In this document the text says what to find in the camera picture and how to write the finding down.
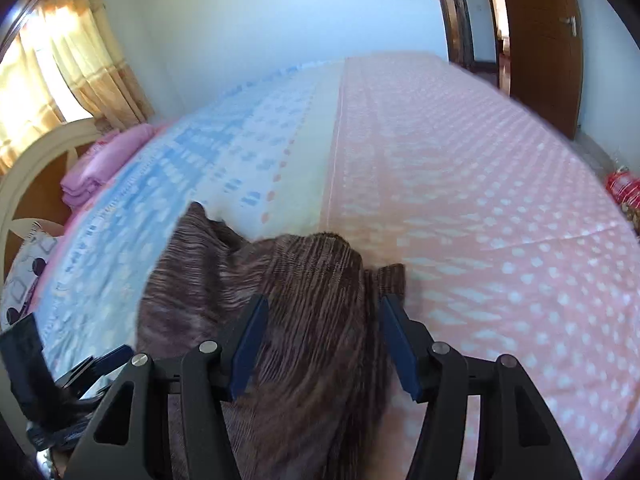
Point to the silver door handle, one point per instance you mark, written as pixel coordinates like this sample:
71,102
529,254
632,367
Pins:
571,23

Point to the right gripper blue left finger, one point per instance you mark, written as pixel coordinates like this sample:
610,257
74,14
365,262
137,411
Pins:
128,436

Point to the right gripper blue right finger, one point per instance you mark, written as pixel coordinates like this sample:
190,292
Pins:
518,438

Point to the brown wooden door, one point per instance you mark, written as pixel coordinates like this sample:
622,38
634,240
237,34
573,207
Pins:
546,60

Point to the white cartoon print pillow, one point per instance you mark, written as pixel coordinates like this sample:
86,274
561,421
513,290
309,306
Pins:
29,264

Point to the blue pink polka-dot bedsheet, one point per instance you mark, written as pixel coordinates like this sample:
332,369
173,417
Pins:
510,242

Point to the black camera module on gripper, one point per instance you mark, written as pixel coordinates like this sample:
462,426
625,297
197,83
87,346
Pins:
25,364

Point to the cream and wood headboard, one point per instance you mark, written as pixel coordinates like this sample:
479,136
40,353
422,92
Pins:
31,191

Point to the brown knit sun-pattern sweater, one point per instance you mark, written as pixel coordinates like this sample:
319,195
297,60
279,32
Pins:
319,387

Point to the yellow floral curtain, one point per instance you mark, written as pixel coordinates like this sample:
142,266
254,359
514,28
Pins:
65,64

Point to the folded pink quilt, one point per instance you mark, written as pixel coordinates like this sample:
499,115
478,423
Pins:
101,162

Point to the red patterned bag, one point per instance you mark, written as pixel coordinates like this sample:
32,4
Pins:
624,187

